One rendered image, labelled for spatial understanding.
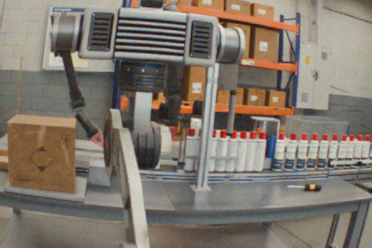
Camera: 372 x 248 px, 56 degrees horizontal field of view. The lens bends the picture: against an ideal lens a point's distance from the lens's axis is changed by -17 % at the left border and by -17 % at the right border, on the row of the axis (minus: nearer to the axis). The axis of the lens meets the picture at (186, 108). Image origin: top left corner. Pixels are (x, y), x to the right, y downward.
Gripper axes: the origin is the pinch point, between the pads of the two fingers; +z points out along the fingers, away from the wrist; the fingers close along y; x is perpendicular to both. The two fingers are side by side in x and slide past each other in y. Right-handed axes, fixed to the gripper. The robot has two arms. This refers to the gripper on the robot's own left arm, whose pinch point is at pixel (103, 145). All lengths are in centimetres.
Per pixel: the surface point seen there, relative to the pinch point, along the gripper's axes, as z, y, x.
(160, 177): 28.4, -4.3, -12.5
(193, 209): 35, -45, -16
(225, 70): 4, -18, -64
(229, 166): 46, -2, -42
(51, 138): -20.6, -41.9, 10.4
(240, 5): 8, 376, -237
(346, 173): 101, -5, -96
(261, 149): 50, -2, -60
